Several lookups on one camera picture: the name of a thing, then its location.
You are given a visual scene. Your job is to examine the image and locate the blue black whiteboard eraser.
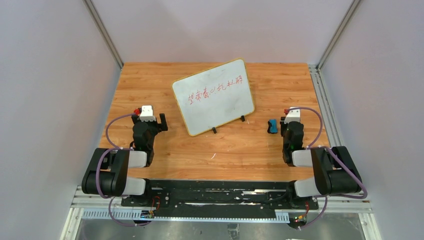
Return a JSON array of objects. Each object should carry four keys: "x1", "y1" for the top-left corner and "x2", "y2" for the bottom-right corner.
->
[{"x1": 267, "y1": 119, "x2": 279, "y2": 134}]

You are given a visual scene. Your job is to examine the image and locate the yellow framed whiteboard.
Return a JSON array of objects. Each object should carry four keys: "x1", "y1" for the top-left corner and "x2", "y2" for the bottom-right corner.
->
[{"x1": 171, "y1": 58, "x2": 255, "y2": 137}]

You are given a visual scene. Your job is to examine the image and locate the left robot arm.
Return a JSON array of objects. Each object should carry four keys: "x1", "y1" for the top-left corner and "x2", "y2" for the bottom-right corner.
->
[{"x1": 81, "y1": 112, "x2": 168, "y2": 199}]

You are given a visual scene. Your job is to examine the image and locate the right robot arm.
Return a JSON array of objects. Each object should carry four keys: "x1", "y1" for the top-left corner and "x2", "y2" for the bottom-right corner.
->
[{"x1": 280, "y1": 117, "x2": 364, "y2": 199}]

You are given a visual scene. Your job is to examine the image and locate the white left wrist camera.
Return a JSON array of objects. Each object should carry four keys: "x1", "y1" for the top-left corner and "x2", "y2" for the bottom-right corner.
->
[{"x1": 138, "y1": 105, "x2": 157, "y2": 122}]

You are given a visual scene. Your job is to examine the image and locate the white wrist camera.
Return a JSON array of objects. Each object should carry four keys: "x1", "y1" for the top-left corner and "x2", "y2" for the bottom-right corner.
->
[
  {"x1": 283, "y1": 107, "x2": 301, "y2": 124},
  {"x1": 138, "y1": 105, "x2": 157, "y2": 122}
]

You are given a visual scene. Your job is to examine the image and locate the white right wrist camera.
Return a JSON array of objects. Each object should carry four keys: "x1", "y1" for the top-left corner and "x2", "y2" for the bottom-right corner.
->
[{"x1": 283, "y1": 107, "x2": 301, "y2": 124}]

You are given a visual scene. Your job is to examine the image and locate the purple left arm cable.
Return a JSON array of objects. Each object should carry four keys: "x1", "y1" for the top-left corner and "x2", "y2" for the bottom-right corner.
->
[{"x1": 95, "y1": 112, "x2": 152, "y2": 228}]

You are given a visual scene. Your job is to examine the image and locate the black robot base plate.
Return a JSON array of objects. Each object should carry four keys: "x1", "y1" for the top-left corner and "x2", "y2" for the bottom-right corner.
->
[{"x1": 120, "y1": 179, "x2": 319, "y2": 220}]

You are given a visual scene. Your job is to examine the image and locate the aluminium frame rails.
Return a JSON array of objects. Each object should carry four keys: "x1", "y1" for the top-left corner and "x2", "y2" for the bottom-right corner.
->
[{"x1": 60, "y1": 180, "x2": 382, "y2": 240}]

